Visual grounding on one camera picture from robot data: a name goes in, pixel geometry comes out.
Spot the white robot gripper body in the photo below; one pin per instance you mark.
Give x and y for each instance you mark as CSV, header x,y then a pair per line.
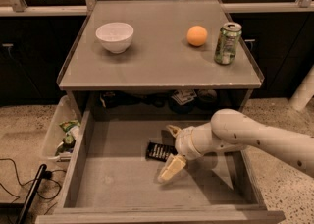
x,y
183,143

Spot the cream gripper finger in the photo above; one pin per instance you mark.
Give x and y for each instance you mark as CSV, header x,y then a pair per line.
x,y
174,130
173,166

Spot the black rxbar chocolate bar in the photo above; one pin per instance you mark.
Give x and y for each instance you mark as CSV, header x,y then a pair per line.
x,y
158,151

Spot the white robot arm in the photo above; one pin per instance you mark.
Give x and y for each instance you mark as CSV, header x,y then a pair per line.
x,y
229,131

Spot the dark items behind drawer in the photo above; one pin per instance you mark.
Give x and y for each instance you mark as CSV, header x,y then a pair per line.
x,y
178,101

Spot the grey cabinet with counter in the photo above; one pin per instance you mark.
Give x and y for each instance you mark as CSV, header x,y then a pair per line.
x,y
159,58

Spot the open grey top drawer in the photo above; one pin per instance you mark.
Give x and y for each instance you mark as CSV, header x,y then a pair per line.
x,y
110,181

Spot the orange fruit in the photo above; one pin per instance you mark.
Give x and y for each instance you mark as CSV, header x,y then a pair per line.
x,y
197,36

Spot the green soda can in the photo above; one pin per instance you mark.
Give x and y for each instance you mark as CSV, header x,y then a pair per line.
x,y
229,36

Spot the green snack packet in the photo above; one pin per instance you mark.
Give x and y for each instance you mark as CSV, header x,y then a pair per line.
x,y
67,125

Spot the white ceramic bowl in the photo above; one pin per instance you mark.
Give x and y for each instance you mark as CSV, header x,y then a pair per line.
x,y
115,37

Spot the clear plastic bin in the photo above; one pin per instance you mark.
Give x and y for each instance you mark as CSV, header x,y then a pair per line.
x,y
55,134

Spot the white pole leg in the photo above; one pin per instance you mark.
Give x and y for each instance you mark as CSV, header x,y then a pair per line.
x,y
304,92

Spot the black bar on floor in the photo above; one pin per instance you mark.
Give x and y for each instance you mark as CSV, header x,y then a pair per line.
x,y
31,194

